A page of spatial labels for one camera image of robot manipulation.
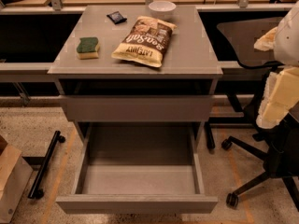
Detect brown chip bag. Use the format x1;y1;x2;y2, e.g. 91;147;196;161
111;16;177;68

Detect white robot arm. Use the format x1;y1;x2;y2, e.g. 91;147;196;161
254;2;299;129

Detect grey drawer cabinet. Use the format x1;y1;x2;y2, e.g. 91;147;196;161
49;6;222;137

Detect open grey middle drawer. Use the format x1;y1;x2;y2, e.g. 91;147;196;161
56;123;218;214

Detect closed grey top drawer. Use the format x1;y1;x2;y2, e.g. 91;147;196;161
60;95;213;122

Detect green yellow sponge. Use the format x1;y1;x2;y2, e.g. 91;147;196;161
77;37;99;60

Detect small dark snack packet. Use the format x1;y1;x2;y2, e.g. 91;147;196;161
107;11;127;24

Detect white bowl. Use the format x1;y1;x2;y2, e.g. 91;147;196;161
149;1;177;17

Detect black office chair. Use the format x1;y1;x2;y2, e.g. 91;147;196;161
221;13;299;208

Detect black wheeled stand leg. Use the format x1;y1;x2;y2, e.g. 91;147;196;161
27;131;65;199

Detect cardboard box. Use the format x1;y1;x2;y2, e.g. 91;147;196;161
0;136;33;224

